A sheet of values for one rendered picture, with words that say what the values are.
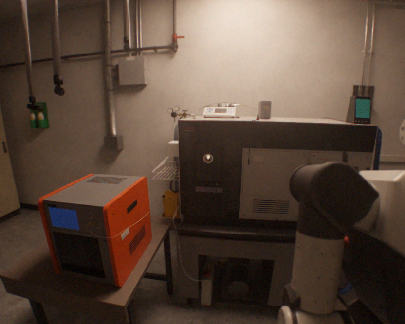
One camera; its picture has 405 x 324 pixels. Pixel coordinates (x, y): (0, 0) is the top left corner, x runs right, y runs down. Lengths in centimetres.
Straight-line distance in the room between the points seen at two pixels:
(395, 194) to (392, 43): 265
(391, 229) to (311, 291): 17
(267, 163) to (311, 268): 96
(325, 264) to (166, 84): 236
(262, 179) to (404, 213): 101
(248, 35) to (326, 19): 82
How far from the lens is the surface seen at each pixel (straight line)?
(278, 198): 143
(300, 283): 48
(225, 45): 253
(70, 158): 333
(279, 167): 136
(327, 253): 45
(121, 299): 112
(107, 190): 111
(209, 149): 133
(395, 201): 45
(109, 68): 278
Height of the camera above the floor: 151
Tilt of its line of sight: 14 degrees down
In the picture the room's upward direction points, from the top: straight up
